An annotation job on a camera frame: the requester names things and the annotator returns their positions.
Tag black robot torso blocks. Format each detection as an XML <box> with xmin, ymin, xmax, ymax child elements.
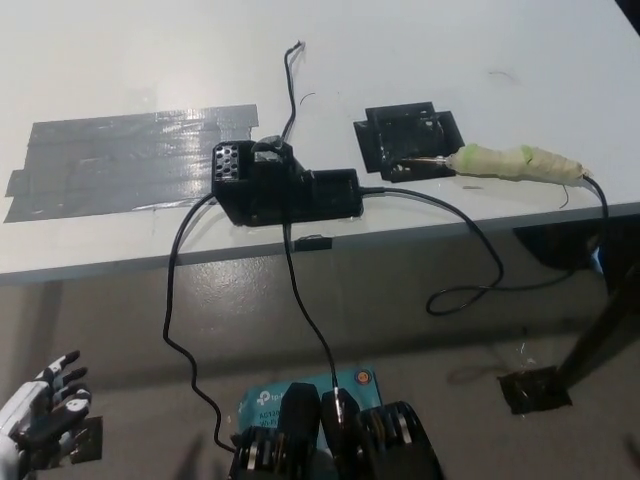
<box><xmin>229</xmin><ymin>382</ymin><xmax>444</xmax><ymax>480</ymax></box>

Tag thin black loose wire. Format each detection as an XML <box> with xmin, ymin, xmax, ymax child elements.
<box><xmin>280</xmin><ymin>40</ymin><xmax>307</xmax><ymax>142</ymax></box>

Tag grey duct tape patch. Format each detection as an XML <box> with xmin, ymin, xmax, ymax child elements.
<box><xmin>3</xmin><ymin>103</ymin><xmax>260</xmax><ymax>225</ymax></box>

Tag tape-wrapped soldering iron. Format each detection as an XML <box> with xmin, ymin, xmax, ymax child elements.
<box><xmin>398</xmin><ymin>142</ymin><xmax>595</xmax><ymax>189</ymax></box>

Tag long black power cable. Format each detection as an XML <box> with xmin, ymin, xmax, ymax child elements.
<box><xmin>162</xmin><ymin>193</ymin><xmax>239</xmax><ymax>454</ymax></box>

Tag teal tp-link box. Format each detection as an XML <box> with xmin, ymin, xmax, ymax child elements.
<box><xmin>237</xmin><ymin>367</ymin><xmax>384</xmax><ymax>441</ymax></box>

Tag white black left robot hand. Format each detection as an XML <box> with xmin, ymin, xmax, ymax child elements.
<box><xmin>0</xmin><ymin>349</ymin><xmax>94</xmax><ymax>480</ymax></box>

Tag black floor tape under leg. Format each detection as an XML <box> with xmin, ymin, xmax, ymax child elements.
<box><xmin>497</xmin><ymin>366</ymin><xmax>573</xmax><ymax>415</ymax></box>

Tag black cable to robot torso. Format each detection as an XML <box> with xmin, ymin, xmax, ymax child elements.
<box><xmin>282</xmin><ymin>222</ymin><xmax>346</xmax><ymax>431</ymax></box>

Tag black slanted table leg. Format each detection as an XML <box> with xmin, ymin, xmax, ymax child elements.
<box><xmin>557</xmin><ymin>259</ymin><xmax>640</xmax><ymax>391</ymax></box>

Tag black soldering iron cable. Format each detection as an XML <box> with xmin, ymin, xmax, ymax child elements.
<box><xmin>358</xmin><ymin>172</ymin><xmax>610</xmax><ymax>317</ymax></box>

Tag small black tape piece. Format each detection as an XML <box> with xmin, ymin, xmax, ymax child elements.
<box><xmin>294</xmin><ymin>236</ymin><xmax>334</xmax><ymax>253</ymax></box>

